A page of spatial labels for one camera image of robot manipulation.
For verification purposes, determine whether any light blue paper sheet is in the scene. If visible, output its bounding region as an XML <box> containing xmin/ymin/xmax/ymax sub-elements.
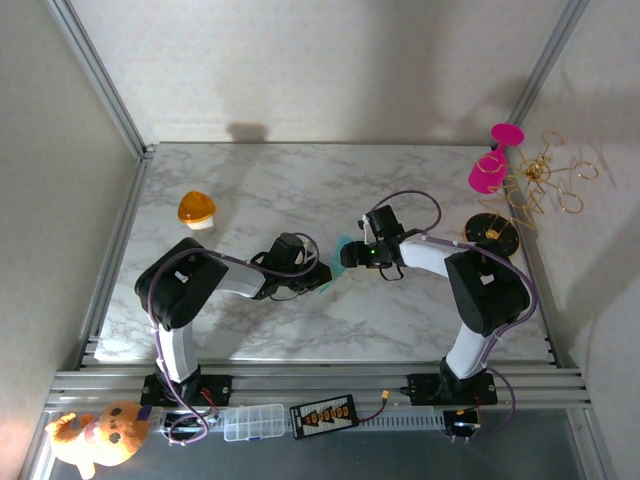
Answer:
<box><xmin>319</xmin><ymin>234</ymin><xmax>354</xmax><ymax>296</ymax></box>

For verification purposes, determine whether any orange mushroom toy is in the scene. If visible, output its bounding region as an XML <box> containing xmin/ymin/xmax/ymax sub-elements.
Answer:
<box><xmin>177</xmin><ymin>191</ymin><xmax>217</xmax><ymax>231</ymax></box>

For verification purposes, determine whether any pink plastic wine glass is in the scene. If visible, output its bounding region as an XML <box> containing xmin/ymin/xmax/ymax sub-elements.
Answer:
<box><xmin>467</xmin><ymin>123</ymin><xmax>526</xmax><ymax>195</ymax></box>

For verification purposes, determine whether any black charging board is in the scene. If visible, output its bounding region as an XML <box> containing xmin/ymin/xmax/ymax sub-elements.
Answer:
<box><xmin>289</xmin><ymin>394</ymin><xmax>360</xmax><ymax>441</ymax></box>

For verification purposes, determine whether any clear plastic compartment box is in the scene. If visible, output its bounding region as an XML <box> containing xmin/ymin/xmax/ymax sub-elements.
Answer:
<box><xmin>222</xmin><ymin>403</ymin><xmax>285</xmax><ymax>443</ymax></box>

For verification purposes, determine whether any small black electronics module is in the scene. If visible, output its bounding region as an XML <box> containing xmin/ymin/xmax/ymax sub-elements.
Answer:
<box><xmin>443</xmin><ymin>408</ymin><xmax>482</xmax><ymax>444</ymax></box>

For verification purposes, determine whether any orange plush toy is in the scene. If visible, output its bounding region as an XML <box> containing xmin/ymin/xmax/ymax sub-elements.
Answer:
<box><xmin>44</xmin><ymin>401</ymin><xmax>151</xmax><ymax>480</ymax></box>

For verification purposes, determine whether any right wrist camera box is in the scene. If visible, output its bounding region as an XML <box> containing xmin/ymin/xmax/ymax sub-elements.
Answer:
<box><xmin>356</xmin><ymin>205</ymin><xmax>406</xmax><ymax>242</ymax></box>

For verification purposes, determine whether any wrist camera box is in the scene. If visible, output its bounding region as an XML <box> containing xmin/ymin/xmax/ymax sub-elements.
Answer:
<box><xmin>356</xmin><ymin>205</ymin><xmax>406</xmax><ymax>242</ymax></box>
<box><xmin>269</xmin><ymin>231</ymin><xmax>320</xmax><ymax>266</ymax></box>

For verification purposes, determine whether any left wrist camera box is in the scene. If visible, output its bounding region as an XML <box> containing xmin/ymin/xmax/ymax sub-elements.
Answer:
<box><xmin>269</xmin><ymin>231</ymin><xmax>320</xmax><ymax>266</ymax></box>

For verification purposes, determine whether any gold wire glass rack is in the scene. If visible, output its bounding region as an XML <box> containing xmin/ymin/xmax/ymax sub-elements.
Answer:
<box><xmin>462</xmin><ymin>130</ymin><xmax>600</xmax><ymax>260</ymax></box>

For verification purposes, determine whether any aluminium frame rail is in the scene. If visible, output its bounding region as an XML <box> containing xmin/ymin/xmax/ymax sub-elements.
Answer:
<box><xmin>43</xmin><ymin>367</ymin><xmax>594</xmax><ymax>414</ymax></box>

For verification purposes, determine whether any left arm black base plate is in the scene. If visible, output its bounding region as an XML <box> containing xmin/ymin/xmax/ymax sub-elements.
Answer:
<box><xmin>139</xmin><ymin>373</ymin><xmax>234</xmax><ymax>407</ymax></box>

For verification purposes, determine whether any wire with yellow connector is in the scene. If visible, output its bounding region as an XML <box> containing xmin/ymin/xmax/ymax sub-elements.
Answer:
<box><xmin>357</xmin><ymin>389</ymin><xmax>394</xmax><ymax>424</ymax></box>

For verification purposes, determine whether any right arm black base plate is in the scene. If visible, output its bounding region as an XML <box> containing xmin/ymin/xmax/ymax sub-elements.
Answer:
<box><xmin>407</xmin><ymin>372</ymin><xmax>499</xmax><ymax>407</ymax></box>

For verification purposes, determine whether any red and black wire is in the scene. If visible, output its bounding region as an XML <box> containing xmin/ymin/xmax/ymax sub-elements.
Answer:
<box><xmin>198</xmin><ymin>387</ymin><xmax>221</xmax><ymax>417</ymax></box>

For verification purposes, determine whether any grey slotted cable duct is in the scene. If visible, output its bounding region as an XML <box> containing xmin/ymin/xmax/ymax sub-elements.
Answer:
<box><xmin>358</xmin><ymin>405</ymin><xmax>446</xmax><ymax>434</ymax></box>

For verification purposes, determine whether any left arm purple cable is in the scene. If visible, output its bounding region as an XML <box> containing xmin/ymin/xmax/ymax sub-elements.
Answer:
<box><xmin>149</xmin><ymin>231</ymin><xmax>321</xmax><ymax>447</ymax></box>

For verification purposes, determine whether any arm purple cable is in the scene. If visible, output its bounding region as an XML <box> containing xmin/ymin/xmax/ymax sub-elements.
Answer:
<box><xmin>149</xmin><ymin>231</ymin><xmax>321</xmax><ymax>447</ymax></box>
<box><xmin>372</xmin><ymin>189</ymin><xmax>539</xmax><ymax>444</ymax></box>

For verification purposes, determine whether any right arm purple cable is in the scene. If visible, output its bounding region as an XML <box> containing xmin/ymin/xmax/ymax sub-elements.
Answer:
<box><xmin>372</xmin><ymin>189</ymin><xmax>539</xmax><ymax>444</ymax></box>

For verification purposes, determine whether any aluminium frame post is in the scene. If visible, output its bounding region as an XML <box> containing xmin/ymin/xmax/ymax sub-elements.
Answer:
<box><xmin>507</xmin><ymin>0</ymin><xmax>591</xmax><ymax>131</ymax></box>
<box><xmin>47</xmin><ymin>0</ymin><xmax>156</xmax><ymax>156</ymax></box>

